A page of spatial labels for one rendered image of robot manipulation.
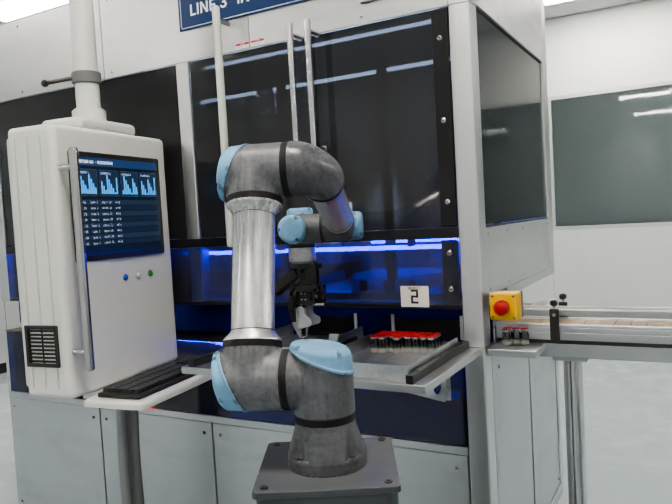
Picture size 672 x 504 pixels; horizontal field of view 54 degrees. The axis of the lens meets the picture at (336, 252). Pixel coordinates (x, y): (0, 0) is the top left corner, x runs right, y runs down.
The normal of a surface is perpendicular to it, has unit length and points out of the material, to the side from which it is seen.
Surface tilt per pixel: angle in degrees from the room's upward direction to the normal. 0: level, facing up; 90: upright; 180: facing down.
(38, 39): 90
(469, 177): 90
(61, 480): 90
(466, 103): 90
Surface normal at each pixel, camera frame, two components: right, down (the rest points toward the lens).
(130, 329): 0.93, -0.04
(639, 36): -0.48, 0.07
